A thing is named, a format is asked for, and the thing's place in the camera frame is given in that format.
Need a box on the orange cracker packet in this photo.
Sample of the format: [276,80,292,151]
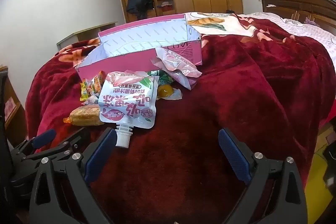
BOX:
[62,105,101,127]

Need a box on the red floral blanket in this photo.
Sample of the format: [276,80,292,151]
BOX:
[25,12,336,224]

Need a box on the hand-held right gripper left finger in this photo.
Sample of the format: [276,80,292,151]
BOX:
[29,127,118,224]

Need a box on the yellow mat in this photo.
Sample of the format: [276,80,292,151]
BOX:
[306,153,336,224]

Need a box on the low shelf unit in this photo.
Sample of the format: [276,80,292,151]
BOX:
[56,22,118,51]

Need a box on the orange jelly cup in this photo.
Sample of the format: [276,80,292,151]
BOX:
[157,84,182,101]

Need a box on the orange green snack packet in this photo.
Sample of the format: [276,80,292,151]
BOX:
[87,76,95,96]
[93,70,106,94]

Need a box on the brown snack packet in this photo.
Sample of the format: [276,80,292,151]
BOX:
[81,95,100,106]

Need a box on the dark wooden headboard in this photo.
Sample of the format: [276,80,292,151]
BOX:
[260,0,336,37]

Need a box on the pink checked bed sheet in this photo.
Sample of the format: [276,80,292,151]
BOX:
[247,11,336,56]

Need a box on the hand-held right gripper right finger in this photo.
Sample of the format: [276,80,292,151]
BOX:
[218,127,309,224]

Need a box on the white pink jelly drink pouch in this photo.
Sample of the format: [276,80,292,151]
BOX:
[150,47,203,90]
[99,71,160,148]

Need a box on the wooden side cabinet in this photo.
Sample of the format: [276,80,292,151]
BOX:
[0,65,27,135]

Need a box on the pink cardboard box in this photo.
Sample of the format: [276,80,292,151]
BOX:
[76,13,204,80]

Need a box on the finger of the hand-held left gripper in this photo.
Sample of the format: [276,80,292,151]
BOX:
[14,129,57,155]
[25,127,91,160]

